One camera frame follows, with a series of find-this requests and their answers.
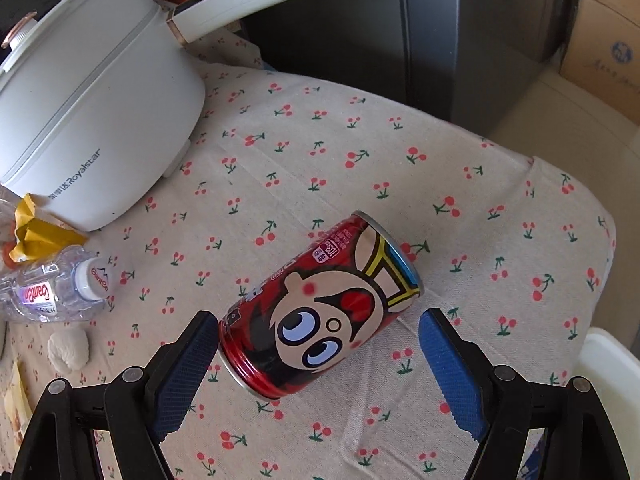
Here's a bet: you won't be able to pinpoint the white tissue ball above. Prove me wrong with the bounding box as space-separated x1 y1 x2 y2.
47 327 90 375

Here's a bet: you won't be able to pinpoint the beige bread ball pouch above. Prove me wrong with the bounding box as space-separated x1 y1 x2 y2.
1 359 32 469

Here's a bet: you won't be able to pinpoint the clear plastic water bottle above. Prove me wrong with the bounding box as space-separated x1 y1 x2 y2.
1 245 114 323

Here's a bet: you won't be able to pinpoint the red cartoon drink can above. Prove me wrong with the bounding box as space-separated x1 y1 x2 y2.
219 210 423 400

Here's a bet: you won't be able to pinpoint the yellow foil snack wrapper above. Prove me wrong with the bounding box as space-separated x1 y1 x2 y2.
9 194 88 264

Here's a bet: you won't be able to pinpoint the white plastic trash bin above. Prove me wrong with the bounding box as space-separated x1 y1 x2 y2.
574 327 640 479

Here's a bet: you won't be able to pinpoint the cherry print tablecloth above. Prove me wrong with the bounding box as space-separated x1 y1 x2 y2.
0 24 618 480

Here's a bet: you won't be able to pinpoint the glass jar with tangerines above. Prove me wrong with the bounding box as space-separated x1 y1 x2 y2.
0 186 29 272

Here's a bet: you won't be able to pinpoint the white electric cooking pot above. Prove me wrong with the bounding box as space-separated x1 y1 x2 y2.
1 0 288 232

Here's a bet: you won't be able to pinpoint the cardboard box with logo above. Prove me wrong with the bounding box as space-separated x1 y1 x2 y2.
560 0 640 124

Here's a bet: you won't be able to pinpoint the grey refrigerator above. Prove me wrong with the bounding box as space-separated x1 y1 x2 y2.
241 0 574 133

